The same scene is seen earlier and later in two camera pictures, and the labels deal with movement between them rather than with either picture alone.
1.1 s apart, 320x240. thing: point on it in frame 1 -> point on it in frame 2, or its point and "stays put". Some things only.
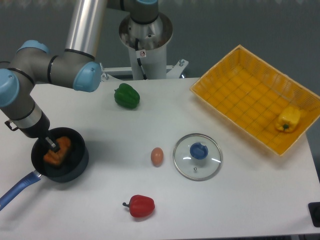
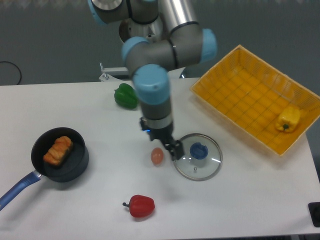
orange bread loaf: [56, 158] stays put
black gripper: [39, 131] -> [164, 135]
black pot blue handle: [72, 167] stays put
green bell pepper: [126, 96] stays put
